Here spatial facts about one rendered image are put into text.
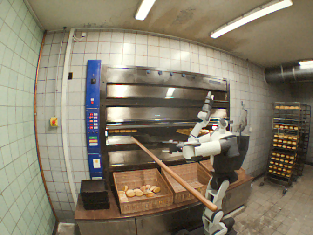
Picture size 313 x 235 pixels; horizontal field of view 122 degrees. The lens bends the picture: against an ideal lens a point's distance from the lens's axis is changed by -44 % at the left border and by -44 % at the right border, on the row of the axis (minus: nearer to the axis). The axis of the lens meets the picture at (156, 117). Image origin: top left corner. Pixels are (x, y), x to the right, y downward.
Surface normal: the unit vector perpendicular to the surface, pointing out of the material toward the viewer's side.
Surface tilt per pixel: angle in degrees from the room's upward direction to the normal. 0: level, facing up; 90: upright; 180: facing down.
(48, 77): 90
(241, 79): 90
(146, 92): 70
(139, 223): 90
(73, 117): 90
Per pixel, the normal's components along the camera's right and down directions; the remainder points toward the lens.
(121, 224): 0.34, 0.05
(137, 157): 0.33, -0.29
